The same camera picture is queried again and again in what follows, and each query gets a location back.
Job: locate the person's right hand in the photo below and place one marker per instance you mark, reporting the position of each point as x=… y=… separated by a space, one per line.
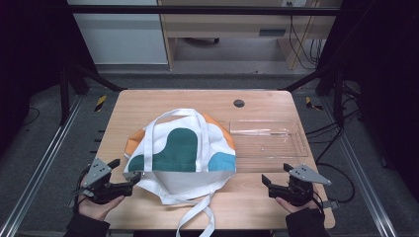
x=298 y=209

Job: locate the white green orange tote bag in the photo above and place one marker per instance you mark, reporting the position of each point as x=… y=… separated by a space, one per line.
x=179 y=148

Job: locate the black metal stand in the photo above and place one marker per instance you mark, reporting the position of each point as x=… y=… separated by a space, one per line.
x=329 y=82
x=75 y=79

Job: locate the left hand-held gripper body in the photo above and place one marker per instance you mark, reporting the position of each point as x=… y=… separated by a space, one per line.
x=97 y=173

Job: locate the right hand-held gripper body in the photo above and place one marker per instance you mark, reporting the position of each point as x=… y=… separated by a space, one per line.
x=304 y=174

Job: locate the black metal frame bar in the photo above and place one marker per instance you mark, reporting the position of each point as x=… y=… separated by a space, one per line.
x=197 y=10

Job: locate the yellow black floor tape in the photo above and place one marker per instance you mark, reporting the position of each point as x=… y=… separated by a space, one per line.
x=311 y=103
x=100 y=103

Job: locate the aluminium floor rail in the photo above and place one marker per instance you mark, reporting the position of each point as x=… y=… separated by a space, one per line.
x=362 y=171
x=42 y=168

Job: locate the person's left hand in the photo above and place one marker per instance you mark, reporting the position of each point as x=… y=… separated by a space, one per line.
x=97 y=210

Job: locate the white cabinet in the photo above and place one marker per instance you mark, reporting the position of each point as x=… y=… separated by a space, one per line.
x=122 y=39

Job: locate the clear plastic tray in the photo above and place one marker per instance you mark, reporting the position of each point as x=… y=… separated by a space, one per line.
x=268 y=146

